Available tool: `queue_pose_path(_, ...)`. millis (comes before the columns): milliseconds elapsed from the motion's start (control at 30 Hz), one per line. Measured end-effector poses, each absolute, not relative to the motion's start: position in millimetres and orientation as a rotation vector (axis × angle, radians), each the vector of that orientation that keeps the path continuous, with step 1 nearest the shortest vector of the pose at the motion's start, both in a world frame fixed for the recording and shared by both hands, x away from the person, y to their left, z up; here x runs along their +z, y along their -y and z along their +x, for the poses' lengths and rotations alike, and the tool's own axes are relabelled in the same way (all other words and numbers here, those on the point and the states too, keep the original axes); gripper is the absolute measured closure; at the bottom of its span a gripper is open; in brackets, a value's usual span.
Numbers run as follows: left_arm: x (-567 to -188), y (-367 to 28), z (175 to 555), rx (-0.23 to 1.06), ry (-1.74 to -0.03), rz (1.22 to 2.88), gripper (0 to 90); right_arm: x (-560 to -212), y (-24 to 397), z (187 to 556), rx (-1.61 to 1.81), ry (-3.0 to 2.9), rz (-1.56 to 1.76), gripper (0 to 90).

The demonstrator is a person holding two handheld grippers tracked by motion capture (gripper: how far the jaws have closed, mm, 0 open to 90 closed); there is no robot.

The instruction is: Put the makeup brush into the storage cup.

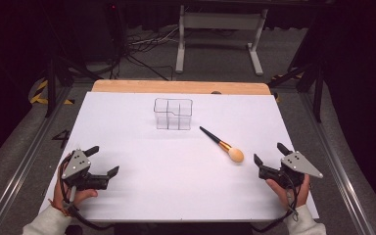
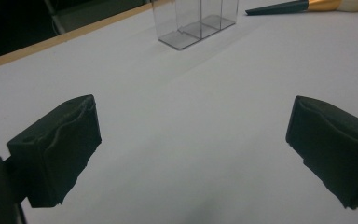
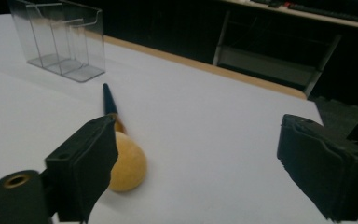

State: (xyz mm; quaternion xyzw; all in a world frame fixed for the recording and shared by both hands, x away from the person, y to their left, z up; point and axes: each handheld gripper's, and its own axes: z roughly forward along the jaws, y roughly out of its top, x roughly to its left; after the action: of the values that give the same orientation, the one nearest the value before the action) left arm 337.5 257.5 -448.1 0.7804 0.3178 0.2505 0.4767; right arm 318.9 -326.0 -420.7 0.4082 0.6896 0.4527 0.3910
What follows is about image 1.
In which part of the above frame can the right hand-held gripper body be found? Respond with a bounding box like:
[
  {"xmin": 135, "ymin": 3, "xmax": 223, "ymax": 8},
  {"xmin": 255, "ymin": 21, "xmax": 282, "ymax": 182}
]
[{"xmin": 258, "ymin": 150, "xmax": 324, "ymax": 191}]

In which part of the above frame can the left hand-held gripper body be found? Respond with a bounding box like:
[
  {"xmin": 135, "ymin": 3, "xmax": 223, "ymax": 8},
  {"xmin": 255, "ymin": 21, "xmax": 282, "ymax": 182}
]
[{"xmin": 61, "ymin": 149, "xmax": 111, "ymax": 192}]

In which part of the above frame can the person's right hand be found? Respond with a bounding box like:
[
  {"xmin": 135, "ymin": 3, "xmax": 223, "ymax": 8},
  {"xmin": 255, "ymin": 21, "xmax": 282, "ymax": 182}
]
[{"xmin": 265, "ymin": 173, "xmax": 311, "ymax": 211}]

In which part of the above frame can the person's left hand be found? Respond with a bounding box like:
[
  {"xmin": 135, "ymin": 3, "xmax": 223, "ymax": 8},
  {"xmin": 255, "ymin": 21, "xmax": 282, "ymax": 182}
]
[{"xmin": 52, "ymin": 161, "xmax": 99, "ymax": 213}]

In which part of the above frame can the black gold makeup brush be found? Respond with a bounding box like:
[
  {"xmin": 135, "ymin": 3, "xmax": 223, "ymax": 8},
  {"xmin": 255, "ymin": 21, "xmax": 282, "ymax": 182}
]
[{"xmin": 198, "ymin": 125, "xmax": 246, "ymax": 164}]

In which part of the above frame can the white table sheet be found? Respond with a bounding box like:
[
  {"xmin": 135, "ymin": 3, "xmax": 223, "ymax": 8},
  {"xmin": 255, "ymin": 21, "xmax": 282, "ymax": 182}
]
[{"xmin": 38, "ymin": 91, "xmax": 320, "ymax": 223}]

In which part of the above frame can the black tripod stand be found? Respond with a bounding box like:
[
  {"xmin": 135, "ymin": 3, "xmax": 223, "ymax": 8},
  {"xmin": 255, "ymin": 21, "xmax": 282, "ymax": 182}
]
[
  {"xmin": 43, "ymin": 0, "xmax": 103, "ymax": 118},
  {"xmin": 266, "ymin": 48, "xmax": 325, "ymax": 124}
]

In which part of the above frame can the yellow black hazard tape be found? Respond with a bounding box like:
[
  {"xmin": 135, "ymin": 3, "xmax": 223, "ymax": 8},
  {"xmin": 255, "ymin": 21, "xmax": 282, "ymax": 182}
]
[
  {"xmin": 28, "ymin": 78, "xmax": 76, "ymax": 107},
  {"xmin": 271, "ymin": 72, "xmax": 306, "ymax": 81}
]

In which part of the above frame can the clear plastic organizer box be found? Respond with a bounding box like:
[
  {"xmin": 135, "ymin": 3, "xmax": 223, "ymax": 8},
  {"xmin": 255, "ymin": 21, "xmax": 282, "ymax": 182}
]
[{"xmin": 153, "ymin": 97, "xmax": 194, "ymax": 131}]

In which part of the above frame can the wooden table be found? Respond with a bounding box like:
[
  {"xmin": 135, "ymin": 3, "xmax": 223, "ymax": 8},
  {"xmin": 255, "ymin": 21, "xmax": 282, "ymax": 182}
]
[{"xmin": 91, "ymin": 79, "xmax": 272, "ymax": 97}]

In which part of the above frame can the black device with red light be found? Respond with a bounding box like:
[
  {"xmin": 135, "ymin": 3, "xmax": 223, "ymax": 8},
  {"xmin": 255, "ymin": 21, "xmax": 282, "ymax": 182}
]
[{"xmin": 105, "ymin": 1, "xmax": 127, "ymax": 61}]

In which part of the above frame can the aluminium floor rail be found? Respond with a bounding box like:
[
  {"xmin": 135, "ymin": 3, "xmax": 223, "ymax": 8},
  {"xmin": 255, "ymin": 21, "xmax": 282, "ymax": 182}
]
[
  {"xmin": 0, "ymin": 85, "xmax": 73, "ymax": 235},
  {"xmin": 298, "ymin": 92, "xmax": 376, "ymax": 235}
]

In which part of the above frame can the orange bracelet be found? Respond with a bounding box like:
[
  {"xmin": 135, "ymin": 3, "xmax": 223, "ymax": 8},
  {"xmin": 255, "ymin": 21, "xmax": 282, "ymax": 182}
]
[{"xmin": 48, "ymin": 199, "xmax": 71, "ymax": 217}]

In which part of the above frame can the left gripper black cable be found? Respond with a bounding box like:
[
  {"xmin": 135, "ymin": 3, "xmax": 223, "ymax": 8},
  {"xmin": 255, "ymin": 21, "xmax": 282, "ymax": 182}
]
[{"xmin": 58, "ymin": 156, "xmax": 116, "ymax": 231}]

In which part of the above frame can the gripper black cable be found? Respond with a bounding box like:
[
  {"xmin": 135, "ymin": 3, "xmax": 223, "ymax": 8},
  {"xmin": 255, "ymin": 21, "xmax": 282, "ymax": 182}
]
[
  {"xmin": 58, "ymin": 156, "xmax": 116, "ymax": 231},
  {"xmin": 250, "ymin": 175, "xmax": 304, "ymax": 234}
]

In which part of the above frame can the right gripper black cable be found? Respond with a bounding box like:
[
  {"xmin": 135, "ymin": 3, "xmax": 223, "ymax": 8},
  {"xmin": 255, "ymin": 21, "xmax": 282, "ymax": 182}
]
[{"xmin": 250, "ymin": 175, "xmax": 304, "ymax": 234}]

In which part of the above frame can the bundle of floor cables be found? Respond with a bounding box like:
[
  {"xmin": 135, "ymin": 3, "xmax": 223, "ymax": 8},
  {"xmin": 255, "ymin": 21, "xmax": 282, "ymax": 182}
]
[{"xmin": 110, "ymin": 24, "xmax": 181, "ymax": 81}]

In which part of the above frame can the white metal stand frame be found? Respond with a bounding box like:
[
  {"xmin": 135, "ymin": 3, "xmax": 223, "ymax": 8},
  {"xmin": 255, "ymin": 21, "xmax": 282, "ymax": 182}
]
[{"xmin": 174, "ymin": 4, "xmax": 269, "ymax": 77}]

